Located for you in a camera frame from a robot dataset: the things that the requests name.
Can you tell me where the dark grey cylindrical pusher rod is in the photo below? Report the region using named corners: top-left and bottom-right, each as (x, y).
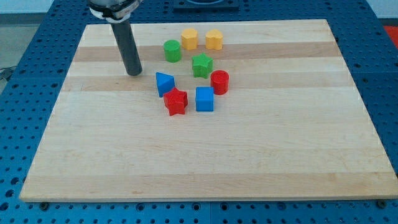
top-left (111, 20), bottom-right (142, 76)

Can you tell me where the yellow heart block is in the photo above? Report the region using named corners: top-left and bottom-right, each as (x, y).
top-left (205, 29), bottom-right (223, 50)

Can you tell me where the red star block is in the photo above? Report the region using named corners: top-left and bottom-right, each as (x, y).
top-left (163, 87), bottom-right (188, 116)

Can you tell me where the yellow hexagon block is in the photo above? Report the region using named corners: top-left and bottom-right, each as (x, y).
top-left (181, 28), bottom-right (198, 50)

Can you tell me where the red cylinder block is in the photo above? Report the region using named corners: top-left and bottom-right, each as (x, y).
top-left (211, 70), bottom-right (229, 95)

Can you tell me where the green star block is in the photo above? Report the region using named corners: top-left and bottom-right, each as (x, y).
top-left (192, 53), bottom-right (213, 79)

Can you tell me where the blue triangle block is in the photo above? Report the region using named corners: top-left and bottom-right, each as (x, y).
top-left (155, 72), bottom-right (175, 97)

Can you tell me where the green cylinder block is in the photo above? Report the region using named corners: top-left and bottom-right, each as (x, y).
top-left (164, 40), bottom-right (182, 63)

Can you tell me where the wooden board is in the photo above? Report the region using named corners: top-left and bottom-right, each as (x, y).
top-left (20, 19), bottom-right (397, 202)

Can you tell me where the blue cube block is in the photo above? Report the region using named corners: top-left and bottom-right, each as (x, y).
top-left (195, 86), bottom-right (214, 112)

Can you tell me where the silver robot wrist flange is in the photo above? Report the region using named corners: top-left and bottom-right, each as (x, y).
top-left (88, 0), bottom-right (143, 24)

